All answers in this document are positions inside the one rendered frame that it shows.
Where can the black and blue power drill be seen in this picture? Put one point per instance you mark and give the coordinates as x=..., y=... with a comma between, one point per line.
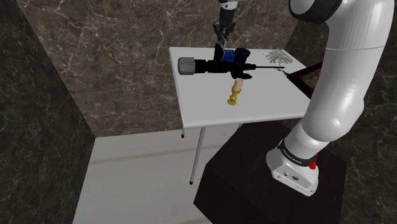
x=214, y=66

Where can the white table with thin legs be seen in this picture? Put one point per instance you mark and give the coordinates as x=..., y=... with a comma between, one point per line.
x=266, y=99

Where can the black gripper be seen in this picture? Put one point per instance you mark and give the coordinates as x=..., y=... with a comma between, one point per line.
x=226, y=17

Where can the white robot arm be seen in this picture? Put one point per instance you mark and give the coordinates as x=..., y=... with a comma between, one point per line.
x=347, y=77

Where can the dark robot stand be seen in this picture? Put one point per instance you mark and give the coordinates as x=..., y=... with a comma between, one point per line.
x=248, y=173

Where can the dark brown framed panel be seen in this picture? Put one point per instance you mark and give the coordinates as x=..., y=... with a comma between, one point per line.
x=302, y=81

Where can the gold candlestick with pale candle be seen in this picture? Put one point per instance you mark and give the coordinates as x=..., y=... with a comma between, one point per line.
x=235, y=91

